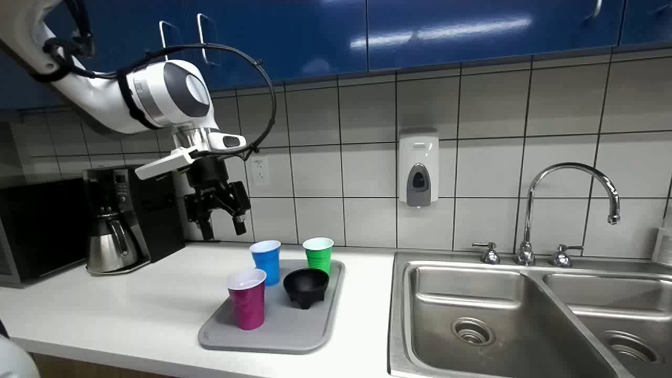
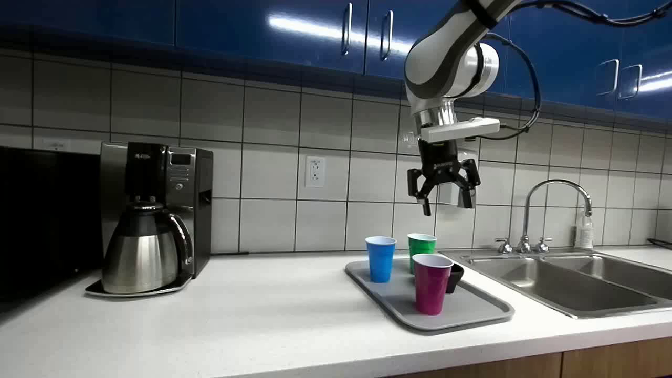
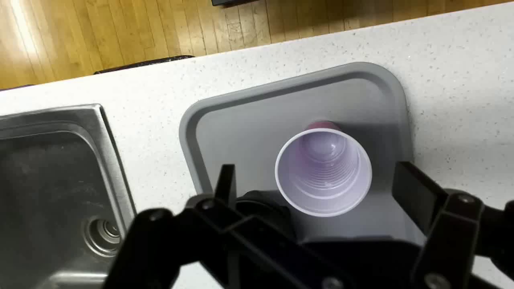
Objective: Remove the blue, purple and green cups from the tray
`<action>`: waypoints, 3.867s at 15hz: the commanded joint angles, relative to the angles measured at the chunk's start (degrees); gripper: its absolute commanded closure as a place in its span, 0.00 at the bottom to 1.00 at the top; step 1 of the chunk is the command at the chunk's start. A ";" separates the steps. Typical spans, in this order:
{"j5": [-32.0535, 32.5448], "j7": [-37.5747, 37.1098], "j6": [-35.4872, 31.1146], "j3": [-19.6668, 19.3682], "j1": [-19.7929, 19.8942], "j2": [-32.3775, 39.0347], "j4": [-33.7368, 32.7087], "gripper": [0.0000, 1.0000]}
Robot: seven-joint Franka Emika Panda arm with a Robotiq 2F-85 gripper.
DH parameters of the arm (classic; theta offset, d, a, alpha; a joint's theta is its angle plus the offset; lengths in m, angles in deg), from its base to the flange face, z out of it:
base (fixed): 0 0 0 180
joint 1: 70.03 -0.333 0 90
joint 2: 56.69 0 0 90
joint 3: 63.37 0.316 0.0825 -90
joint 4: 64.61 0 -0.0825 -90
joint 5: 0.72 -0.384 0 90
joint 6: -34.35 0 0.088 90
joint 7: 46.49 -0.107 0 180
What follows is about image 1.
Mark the white wall outlet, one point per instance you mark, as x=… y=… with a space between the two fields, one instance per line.
x=259 y=172

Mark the grey plastic tray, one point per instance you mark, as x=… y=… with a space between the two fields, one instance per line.
x=286 y=325

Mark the chrome sink faucet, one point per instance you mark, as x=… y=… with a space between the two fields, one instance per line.
x=546 y=223

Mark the black microwave oven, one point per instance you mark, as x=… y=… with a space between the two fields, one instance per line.
x=43 y=229

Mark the purple plastic cup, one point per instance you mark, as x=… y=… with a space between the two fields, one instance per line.
x=245 y=295

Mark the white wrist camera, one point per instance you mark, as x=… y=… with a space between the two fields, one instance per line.
x=207 y=141

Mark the blue upper cabinets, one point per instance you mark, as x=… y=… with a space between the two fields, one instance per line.
x=329 y=38

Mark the green plastic cup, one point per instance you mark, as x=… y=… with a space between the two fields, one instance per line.
x=319 y=253

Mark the stainless steel double sink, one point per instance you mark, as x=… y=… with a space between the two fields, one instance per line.
x=459 y=317

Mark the black coffee maker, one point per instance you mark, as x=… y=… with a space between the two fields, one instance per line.
x=147 y=209

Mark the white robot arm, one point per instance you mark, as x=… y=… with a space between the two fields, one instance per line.
x=47 y=38

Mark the steel coffee carafe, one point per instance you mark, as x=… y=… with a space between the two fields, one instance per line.
x=112 y=246

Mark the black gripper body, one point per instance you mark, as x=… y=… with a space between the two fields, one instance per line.
x=211 y=188

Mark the blue plastic cup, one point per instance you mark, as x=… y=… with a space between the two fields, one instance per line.
x=267 y=258

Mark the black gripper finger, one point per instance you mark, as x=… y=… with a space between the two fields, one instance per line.
x=239 y=223
x=207 y=225

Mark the white soap dispenser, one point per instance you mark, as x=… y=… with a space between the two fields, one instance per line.
x=418 y=169

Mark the black bowl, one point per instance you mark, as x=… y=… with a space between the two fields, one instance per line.
x=305 y=286

